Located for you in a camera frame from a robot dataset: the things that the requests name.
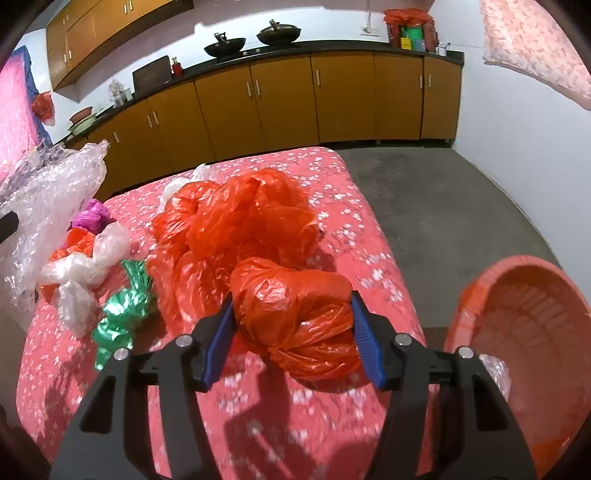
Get red floral blanket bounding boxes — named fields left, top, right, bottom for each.
left=16, top=147, right=439, bottom=480

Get small bubble wrap piece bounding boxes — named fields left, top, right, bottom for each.
left=480, top=354, right=512, bottom=402

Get orange lower kitchen cabinets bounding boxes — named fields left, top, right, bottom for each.
left=65, top=39, right=464, bottom=204

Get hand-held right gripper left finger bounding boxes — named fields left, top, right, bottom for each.
left=48, top=295, right=236, bottom=480

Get crumpled white plastic bag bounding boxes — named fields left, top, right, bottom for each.
left=159, top=164, right=218, bottom=208

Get green plastic bag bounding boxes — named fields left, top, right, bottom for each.
left=91, top=260, right=158, bottom=372

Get red bag with boxes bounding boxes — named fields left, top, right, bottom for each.
left=383, top=9, right=437, bottom=49

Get magenta plastic bag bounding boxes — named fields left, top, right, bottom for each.
left=71, top=199, right=114, bottom=234

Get pink wall cloth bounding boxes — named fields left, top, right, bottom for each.
left=0, top=46, right=51, bottom=181

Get orange upper wall cabinets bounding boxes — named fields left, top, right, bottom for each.
left=46, top=0, right=195, bottom=90

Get tiny red plastic bag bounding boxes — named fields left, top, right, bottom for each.
left=51, top=228, right=99, bottom=260

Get black wok with lid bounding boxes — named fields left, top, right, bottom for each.
left=256, top=19, right=302, bottom=46

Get red plastic basin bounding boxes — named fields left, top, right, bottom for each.
left=443, top=255, right=591, bottom=480

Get hanging red plastic bag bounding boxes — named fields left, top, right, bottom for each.
left=31, top=91, right=56, bottom=125

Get hanging pink floral cloth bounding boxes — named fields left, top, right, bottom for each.
left=479, top=0, right=591, bottom=112

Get small red plastic bag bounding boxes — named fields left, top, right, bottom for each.
left=229, top=257, right=365, bottom=381

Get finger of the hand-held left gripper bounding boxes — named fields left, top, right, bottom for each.
left=0, top=211, right=20, bottom=241

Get large clear bubble wrap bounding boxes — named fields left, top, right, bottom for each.
left=0, top=141, right=110, bottom=310

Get dark cutting board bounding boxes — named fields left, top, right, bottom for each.
left=132, top=55, right=173, bottom=93

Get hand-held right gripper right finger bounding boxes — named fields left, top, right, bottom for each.
left=351, top=290, right=539, bottom=480

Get pale green bowl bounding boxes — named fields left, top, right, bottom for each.
left=68, top=115, right=100, bottom=136

